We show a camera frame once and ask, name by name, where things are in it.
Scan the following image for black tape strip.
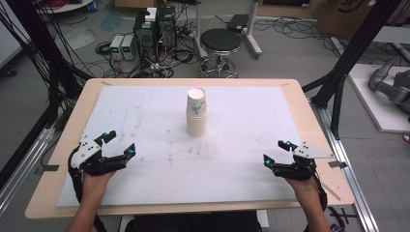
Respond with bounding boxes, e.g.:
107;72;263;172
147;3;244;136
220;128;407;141
34;164;60;175
327;159;349;169

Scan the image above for tangle of floor cables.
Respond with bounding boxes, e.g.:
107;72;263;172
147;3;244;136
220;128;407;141
94;30;201;79

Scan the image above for red cable coil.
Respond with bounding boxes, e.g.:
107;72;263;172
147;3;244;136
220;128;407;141
44;0;67;10

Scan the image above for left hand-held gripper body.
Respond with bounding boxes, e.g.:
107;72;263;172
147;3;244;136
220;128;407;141
69;133;128;177

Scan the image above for person's dark clothing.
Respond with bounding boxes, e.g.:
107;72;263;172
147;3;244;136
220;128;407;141
124;211;263;232

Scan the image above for aluminium rail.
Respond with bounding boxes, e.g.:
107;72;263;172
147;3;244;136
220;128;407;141
308;99;382;232
0;127;56;218

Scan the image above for black round stool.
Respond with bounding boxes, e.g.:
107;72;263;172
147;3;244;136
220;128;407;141
197;28;243;79

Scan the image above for black computer tower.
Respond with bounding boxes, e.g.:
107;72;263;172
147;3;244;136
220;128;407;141
132;11;160;63
157;5;178;53

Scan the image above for loose black floor cables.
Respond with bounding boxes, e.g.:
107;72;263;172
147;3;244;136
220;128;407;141
253;16;343;60

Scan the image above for thin wooden stick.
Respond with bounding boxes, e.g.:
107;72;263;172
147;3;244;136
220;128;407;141
316;179;342;202

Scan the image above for white board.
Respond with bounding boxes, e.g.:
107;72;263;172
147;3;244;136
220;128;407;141
0;0;24;70

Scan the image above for small cardboard box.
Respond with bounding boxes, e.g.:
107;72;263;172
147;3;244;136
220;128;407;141
113;0;168;10

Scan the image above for stack of paper cups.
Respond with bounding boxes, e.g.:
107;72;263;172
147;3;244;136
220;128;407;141
186;87;208;137

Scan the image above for small white device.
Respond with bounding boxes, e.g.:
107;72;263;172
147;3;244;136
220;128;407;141
144;7;159;23

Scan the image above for person's left hand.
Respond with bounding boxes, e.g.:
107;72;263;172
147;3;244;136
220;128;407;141
80;170;117;202

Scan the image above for white round table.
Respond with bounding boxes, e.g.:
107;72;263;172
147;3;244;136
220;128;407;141
36;0;95;15

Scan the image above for large cardboard box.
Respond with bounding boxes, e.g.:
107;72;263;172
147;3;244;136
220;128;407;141
314;0;405;41

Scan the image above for grey power supply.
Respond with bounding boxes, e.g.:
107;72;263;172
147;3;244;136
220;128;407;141
109;34;125;61
121;34;136;62

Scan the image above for white platform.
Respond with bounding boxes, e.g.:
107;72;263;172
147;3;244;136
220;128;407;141
347;63;410;134

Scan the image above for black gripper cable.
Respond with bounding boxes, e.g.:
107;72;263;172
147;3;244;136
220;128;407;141
67;146;109;232
311;170;329;215

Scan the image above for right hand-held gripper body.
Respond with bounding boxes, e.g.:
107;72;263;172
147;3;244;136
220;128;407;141
273;141;337;182

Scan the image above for white stand leg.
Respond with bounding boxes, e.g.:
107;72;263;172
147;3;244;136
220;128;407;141
192;0;208;60
244;0;264;60

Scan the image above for white foam mat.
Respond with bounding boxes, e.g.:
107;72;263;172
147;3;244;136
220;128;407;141
56;85;323;208

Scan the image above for person's right hand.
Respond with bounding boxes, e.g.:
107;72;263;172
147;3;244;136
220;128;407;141
284;175;324;208

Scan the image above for black flat device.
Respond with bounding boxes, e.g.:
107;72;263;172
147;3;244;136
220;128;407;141
226;14;251;34

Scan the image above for black metal frame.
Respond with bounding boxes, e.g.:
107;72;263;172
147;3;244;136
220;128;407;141
0;0;95;191
302;0;404;140

